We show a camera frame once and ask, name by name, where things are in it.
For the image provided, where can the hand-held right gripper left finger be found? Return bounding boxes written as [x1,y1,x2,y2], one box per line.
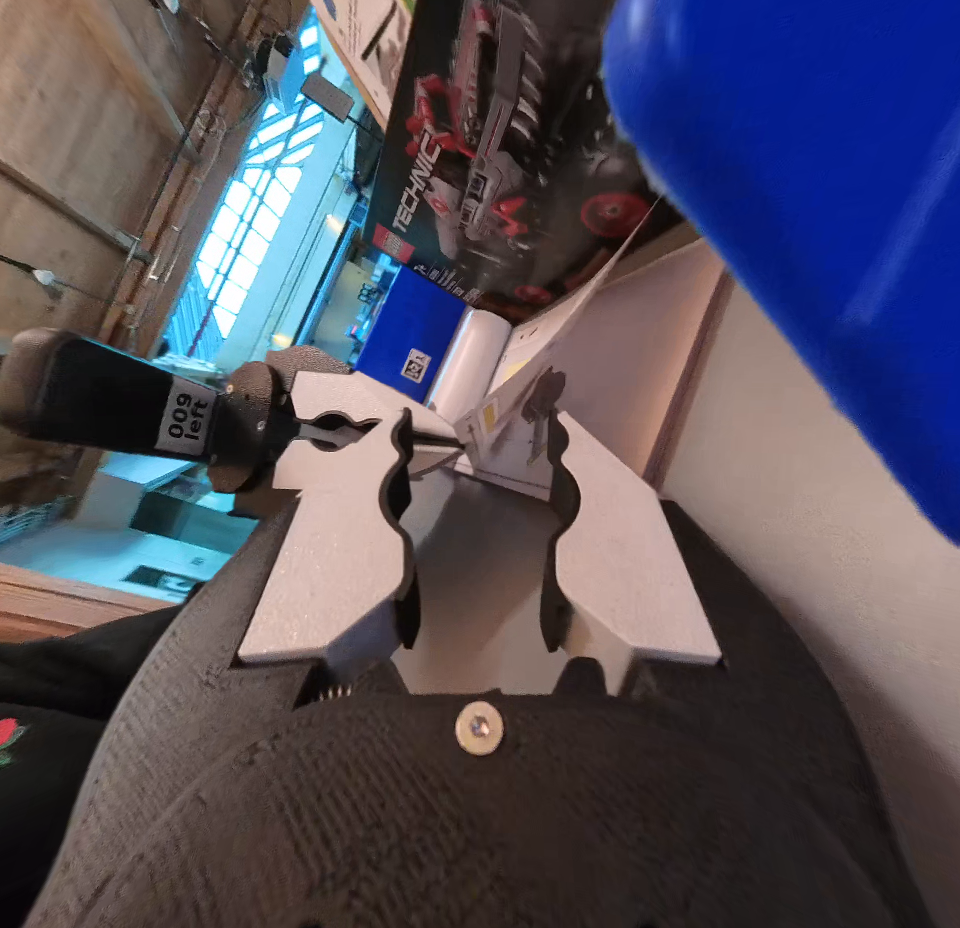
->
[237,409,421,695]

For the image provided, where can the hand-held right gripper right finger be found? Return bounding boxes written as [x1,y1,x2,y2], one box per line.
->
[538,409,724,695]

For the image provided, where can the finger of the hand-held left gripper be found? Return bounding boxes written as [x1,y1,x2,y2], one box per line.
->
[271,420,399,495]
[287,371,465,446]

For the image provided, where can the building instruction booklet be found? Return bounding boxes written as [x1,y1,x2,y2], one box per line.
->
[450,193,736,503]

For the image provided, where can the blue plastic bin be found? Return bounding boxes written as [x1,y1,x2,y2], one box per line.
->
[600,0,960,546]
[354,265,468,405]

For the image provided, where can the white roll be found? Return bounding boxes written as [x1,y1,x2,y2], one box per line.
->
[429,305,515,426]

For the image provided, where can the large bright window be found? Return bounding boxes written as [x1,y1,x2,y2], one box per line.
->
[161,13,361,366]

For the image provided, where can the dark hanging lamp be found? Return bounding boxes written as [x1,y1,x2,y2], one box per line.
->
[300,73,355,125]

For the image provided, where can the black toy set box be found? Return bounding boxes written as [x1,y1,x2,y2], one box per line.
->
[362,0,702,325]

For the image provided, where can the person's black clothing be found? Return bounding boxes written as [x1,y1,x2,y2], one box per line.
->
[0,605,185,928]

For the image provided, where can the white cardboard box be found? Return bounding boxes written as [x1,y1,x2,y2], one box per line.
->
[288,0,425,130]

